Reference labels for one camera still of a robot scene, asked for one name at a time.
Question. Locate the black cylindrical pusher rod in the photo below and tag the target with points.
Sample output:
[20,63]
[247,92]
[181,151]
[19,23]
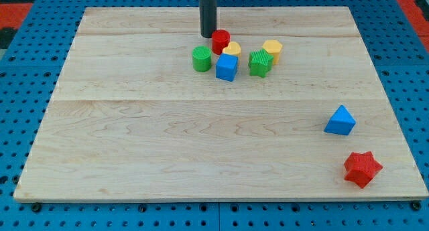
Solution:
[208,17]

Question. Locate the yellow hexagon block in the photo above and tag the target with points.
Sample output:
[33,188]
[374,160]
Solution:
[273,48]

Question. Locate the blue triangle block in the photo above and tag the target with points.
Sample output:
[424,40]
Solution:
[341,122]

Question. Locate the red cylinder block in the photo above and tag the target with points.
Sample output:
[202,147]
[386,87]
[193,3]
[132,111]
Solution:
[220,40]

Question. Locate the yellow heart block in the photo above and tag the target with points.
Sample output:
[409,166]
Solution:
[233,48]

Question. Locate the green cylinder block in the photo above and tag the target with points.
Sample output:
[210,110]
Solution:
[201,59]

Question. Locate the blue cube block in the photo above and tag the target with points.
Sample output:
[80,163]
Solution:
[226,67]

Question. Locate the green star block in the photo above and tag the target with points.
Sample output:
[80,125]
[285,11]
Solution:
[260,63]

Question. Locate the light wooden board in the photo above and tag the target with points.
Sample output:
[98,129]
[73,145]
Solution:
[130,120]

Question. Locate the red star block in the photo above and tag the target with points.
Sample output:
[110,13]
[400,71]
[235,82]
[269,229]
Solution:
[361,168]

